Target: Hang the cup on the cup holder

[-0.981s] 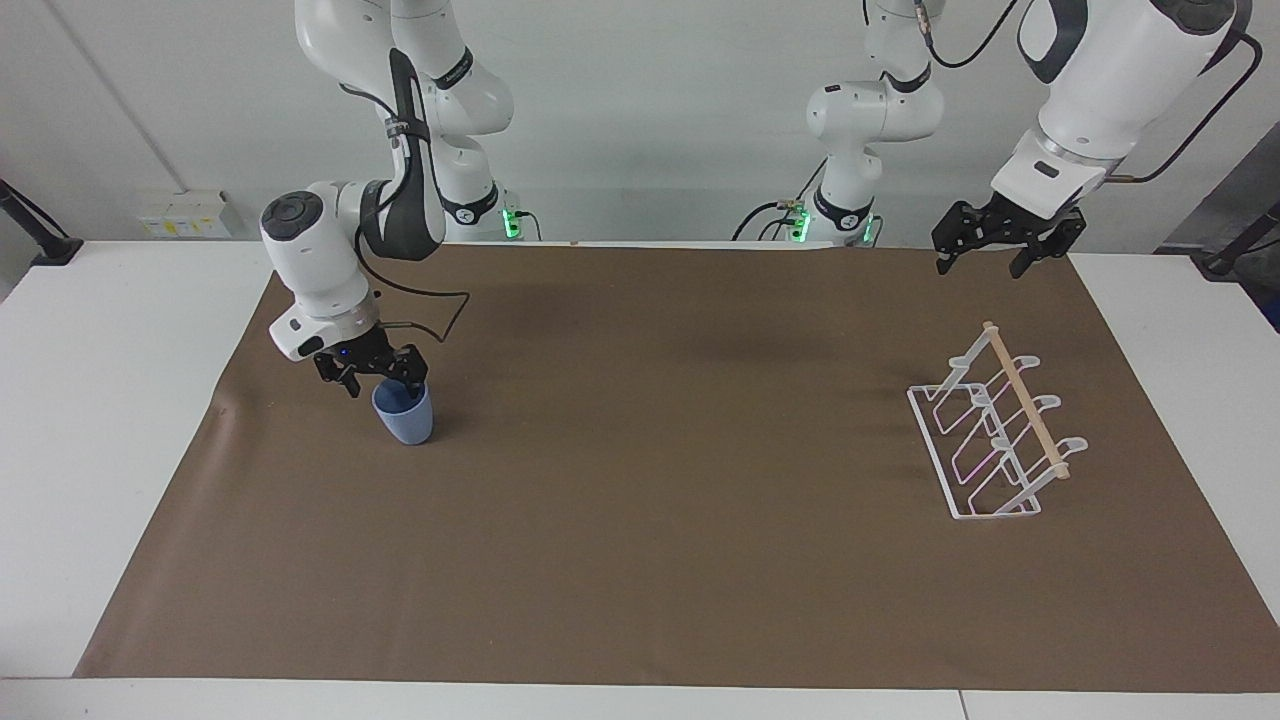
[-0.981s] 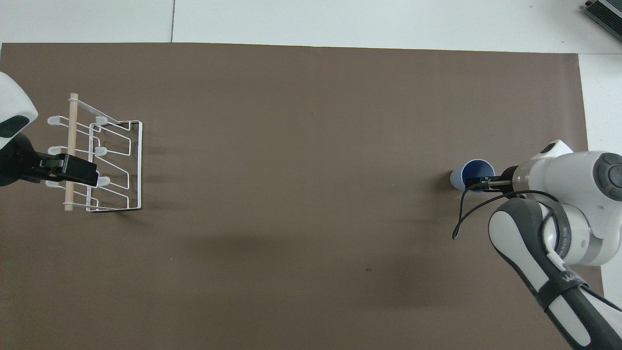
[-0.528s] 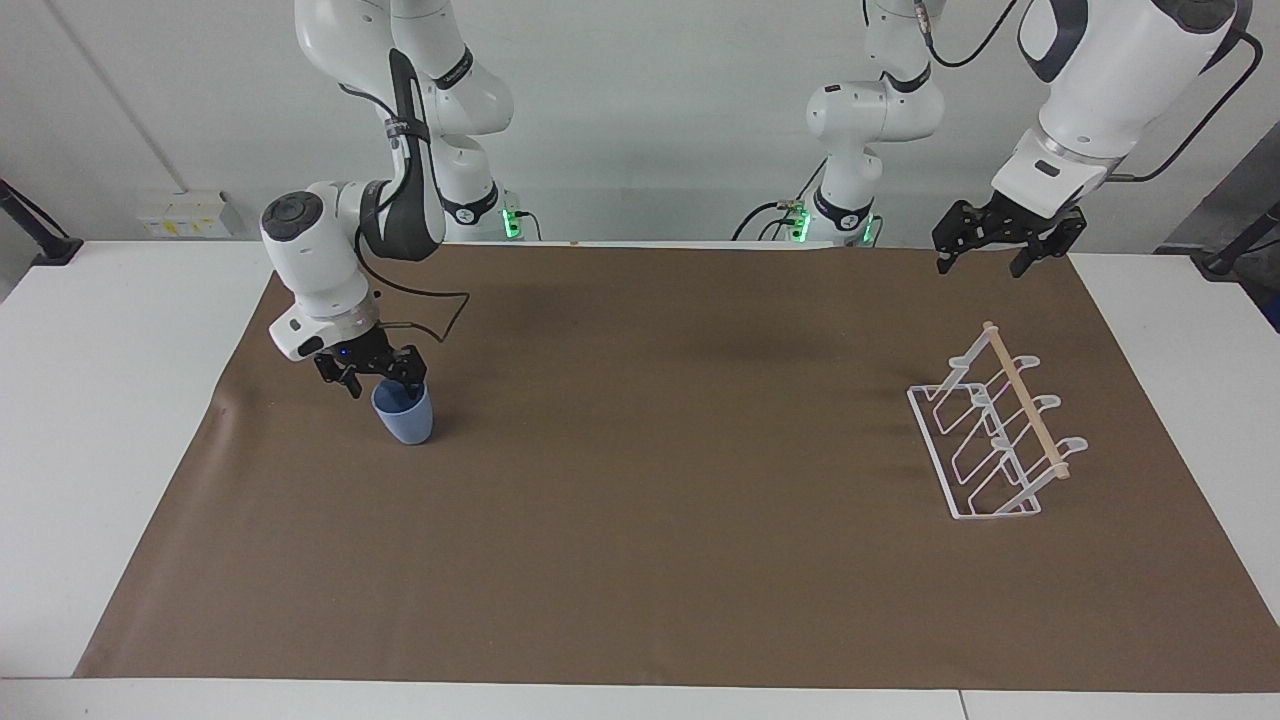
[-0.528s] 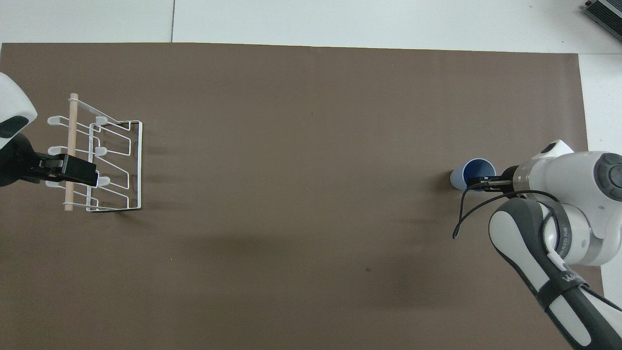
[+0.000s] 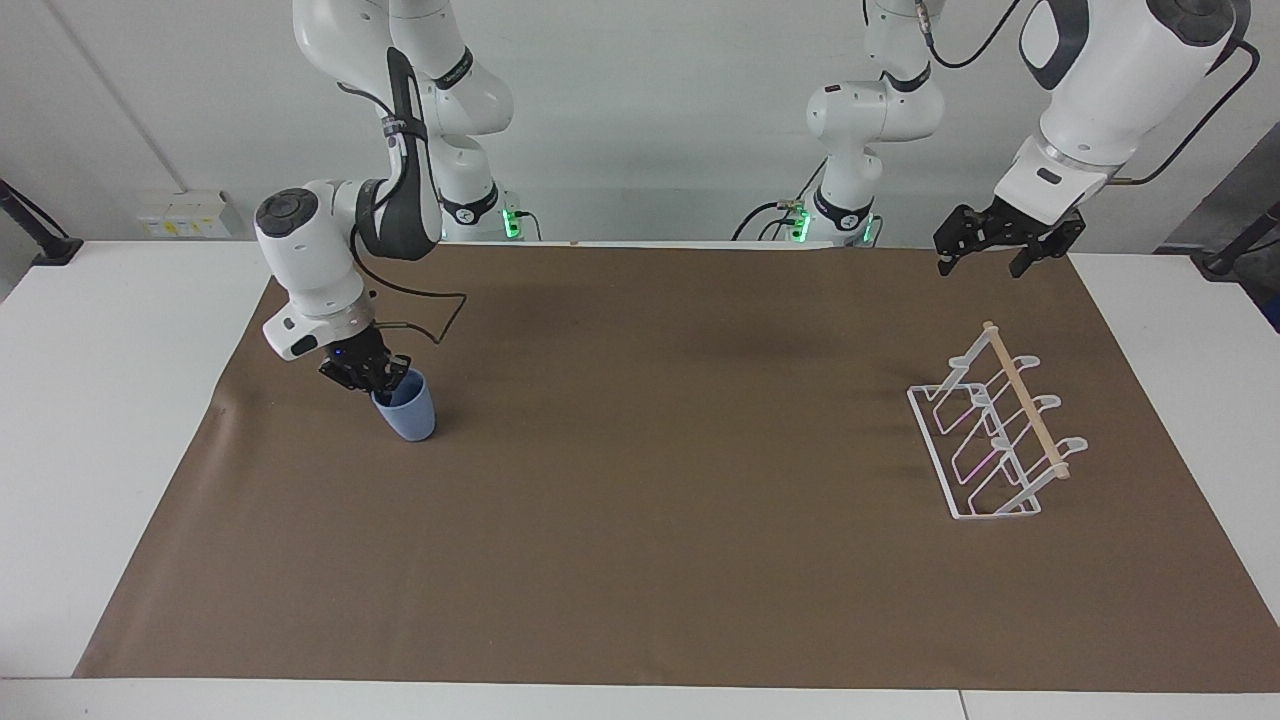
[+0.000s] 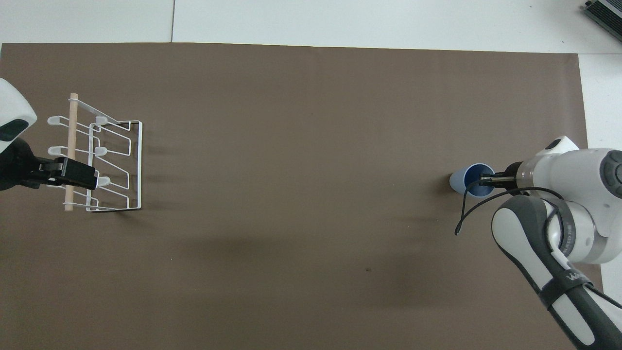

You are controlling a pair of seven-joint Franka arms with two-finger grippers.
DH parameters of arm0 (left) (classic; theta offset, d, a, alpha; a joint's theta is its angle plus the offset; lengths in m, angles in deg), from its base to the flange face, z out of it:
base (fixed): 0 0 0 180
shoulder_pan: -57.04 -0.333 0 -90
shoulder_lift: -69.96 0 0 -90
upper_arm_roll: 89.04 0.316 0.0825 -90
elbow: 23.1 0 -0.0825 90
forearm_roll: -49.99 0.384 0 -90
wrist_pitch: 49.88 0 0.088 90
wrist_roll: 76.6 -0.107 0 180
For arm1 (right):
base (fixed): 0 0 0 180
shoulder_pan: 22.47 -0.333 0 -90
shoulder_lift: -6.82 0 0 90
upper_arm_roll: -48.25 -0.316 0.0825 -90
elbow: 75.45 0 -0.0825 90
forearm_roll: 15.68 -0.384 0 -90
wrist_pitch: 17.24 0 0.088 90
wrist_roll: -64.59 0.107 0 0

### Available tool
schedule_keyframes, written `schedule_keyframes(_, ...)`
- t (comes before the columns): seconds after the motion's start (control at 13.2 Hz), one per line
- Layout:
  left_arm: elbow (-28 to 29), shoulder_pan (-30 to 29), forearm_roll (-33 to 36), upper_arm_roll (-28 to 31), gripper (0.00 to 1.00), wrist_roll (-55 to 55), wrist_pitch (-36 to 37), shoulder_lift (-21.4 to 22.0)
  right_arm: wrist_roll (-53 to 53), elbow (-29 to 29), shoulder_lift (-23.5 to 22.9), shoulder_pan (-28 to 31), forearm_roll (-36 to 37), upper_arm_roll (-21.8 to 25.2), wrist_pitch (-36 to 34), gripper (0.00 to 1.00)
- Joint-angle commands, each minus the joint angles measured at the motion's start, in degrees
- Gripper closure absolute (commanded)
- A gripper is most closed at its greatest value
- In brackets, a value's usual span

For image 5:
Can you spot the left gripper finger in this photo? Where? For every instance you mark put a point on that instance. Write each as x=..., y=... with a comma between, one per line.
x=1032, y=255
x=955, y=240

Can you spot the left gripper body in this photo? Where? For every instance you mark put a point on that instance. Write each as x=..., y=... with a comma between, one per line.
x=1040, y=228

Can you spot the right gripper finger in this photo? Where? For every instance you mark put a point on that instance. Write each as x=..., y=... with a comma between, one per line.
x=397, y=373
x=360, y=383

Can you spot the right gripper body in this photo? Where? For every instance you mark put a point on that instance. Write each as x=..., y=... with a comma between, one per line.
x=355, y=356

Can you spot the blue cup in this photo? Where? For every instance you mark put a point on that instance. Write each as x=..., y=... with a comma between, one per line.
x=408, y=412

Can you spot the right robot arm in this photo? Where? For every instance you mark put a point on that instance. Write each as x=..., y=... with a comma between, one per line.
x=320, y=260

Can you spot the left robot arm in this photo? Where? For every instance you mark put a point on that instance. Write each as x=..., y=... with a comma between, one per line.
x=1100, y=90

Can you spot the black stand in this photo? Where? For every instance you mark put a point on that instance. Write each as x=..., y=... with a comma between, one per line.
x=45, y=243
x=1235, y=250

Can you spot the white wall socket box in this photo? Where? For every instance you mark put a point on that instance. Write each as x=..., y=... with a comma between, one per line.
x=185, y=213

